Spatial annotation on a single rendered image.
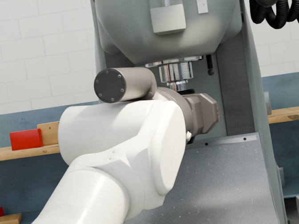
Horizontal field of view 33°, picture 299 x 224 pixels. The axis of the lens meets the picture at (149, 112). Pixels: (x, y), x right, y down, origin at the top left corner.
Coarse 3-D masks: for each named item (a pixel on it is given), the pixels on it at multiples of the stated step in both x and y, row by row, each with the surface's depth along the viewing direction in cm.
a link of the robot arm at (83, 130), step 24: (120, 72) 49; (144, 72) 56; (120, 96) 49; (144, 96) 57; (168, 96) 58; (72, 120) 52; (96, 120) 51; (120, 120) 50; (144, 120) 49; (72, 144) 51; (96, 144) 51
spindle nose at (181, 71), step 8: (168, 64) 72; (176, 64) 72; (184, 64) 72; (160, 72) 74; (168, 72) 72; (176, 72) 72; (184, 72) 72; (192, 72) 74; (168, 80) 73; (176, 80) 72
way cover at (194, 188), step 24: (192, 144) 111; (216, 144) 111; (240, 144) 110; (192, 168) 109; (216, 168) 109; (240, 168) 108; (264, 168) 107; (168, 192) 108; (192, 192) 107; (216, 192) 107; (240, 192) 106; (264, 192) 105; (144, 216) 106; (168, 216) 105; (192, 216) 105; (216, 216) 104; (240, 216) 103; (264, 216) 102
